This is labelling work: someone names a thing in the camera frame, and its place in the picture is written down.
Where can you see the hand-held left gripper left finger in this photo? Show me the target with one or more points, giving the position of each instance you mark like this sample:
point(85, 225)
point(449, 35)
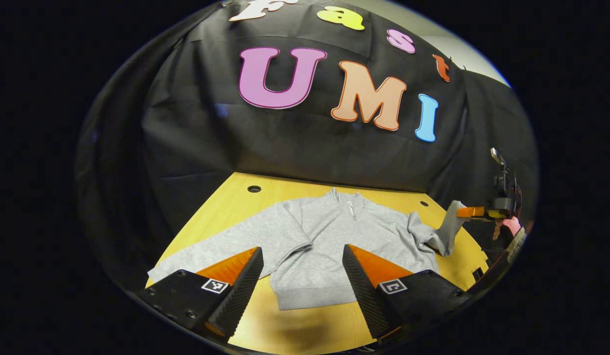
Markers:
point(241, 296)

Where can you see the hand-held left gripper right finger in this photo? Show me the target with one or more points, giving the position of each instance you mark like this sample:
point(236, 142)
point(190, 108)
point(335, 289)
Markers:
point(364, 291)

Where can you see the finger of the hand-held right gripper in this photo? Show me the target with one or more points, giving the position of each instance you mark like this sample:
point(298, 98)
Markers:
point(470, 212)

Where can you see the grey zip-neck sweatshirt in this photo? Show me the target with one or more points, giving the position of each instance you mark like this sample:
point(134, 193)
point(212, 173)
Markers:
point(315, 241)

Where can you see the black backdrop cloth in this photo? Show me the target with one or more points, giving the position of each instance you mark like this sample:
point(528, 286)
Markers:
point(285, 143)

